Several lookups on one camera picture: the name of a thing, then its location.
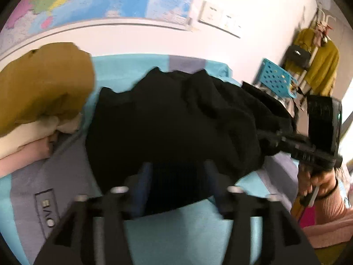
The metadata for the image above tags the black button-up shirt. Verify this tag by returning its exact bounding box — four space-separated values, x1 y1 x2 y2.
85 68 296 215

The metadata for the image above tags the pink sleeved right forearm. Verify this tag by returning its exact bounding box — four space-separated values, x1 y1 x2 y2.
303 186 352 249

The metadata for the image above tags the person's right hand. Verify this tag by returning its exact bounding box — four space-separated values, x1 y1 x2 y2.
297 163 336 197

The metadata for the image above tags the magenta bag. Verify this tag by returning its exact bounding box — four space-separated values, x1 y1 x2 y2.
299 206 315 228

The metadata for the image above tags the teal grey patterned bedsheet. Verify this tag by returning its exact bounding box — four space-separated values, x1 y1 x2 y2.
0 53 300 265

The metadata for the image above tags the mustard hanging cardigan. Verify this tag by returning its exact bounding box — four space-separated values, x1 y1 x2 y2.
293 28 340 96

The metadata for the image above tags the teal perforated storage rack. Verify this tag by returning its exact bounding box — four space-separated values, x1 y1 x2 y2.
257 59 298 98

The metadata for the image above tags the black handbag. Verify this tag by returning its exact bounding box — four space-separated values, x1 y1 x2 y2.
285 45 311 69

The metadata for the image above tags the pink folded garment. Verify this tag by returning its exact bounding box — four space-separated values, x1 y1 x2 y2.
0 133 57 178

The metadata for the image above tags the cream folded garment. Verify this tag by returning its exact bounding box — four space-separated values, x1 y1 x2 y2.
1 114 82 159

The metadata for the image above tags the mustard folded garment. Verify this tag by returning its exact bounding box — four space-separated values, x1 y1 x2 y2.
1 42 95 135

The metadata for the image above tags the white middle wall socket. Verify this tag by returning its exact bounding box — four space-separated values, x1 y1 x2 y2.
197 1 242 38

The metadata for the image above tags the colourful wall map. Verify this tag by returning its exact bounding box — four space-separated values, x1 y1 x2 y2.
1 0 193 52

